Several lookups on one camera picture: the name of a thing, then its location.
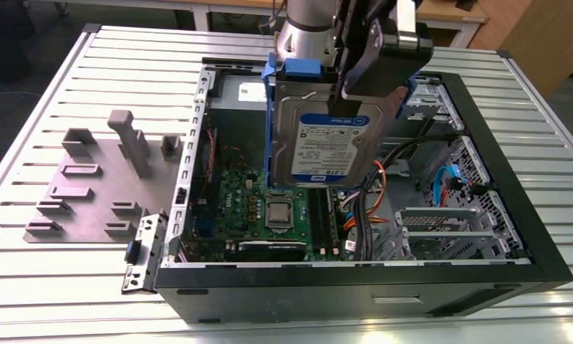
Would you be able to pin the metal disk bay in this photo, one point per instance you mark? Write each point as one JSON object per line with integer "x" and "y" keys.
{"x": 449, "y": 234}

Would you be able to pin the metal bracket blue latch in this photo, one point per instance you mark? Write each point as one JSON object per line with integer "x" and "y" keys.
{"x": 148, "y": 229}

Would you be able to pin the hard disk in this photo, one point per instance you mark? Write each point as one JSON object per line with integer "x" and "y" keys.
{"x": 324, "y": 150}

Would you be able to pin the green motherboard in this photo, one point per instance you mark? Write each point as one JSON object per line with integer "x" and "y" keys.
{"x": 238, "y": 200}

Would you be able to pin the black PC case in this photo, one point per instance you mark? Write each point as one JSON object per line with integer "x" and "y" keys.
{"x": 314, "y": 294}

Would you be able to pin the black graphics card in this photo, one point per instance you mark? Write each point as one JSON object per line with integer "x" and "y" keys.
{"x": 266, "y": 249}

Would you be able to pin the wooden desk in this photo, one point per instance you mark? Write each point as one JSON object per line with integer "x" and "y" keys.
{"x": 458, "y": 10}

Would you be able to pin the silver CPU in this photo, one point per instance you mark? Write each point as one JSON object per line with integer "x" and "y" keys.
{"x": 278, "y": 212}

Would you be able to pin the brown wooden board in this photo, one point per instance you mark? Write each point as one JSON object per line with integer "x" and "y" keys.
{"x": 544, "y": 36}

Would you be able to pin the black RAM slot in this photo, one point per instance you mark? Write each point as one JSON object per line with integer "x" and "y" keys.
{"x": 318, "y": 218}
{"x": 332, "y": 220}

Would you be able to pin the grey parts rack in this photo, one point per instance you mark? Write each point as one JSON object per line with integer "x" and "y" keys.
{"x": 90, "y": 179}

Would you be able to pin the grey power supply unit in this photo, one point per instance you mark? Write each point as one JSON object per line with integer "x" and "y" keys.
{"x": 238, "y": 136}

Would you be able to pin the white frame desk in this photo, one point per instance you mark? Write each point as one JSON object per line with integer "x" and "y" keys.
{"x": 200, "y": 18}

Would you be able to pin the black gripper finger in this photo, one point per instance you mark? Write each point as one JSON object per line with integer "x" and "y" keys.
{"x": 392, "y": 68}

